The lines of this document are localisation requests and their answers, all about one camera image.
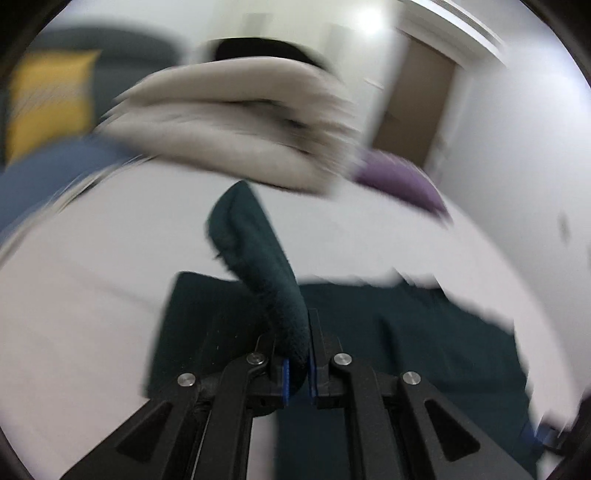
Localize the yellow patterned cushion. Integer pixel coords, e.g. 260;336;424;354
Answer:
6;50;101;165

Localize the purple pillow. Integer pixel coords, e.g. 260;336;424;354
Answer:
353;148;450;218

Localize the dark green knit sweater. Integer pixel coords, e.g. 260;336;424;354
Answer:
145;182;540;479

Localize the blue pillow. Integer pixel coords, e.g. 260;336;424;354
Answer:
1;135;141;240

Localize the dark grey sofa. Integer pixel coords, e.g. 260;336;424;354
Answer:
25;24;181;145

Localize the beige folded duvet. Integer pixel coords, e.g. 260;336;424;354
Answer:
96;57;359;195

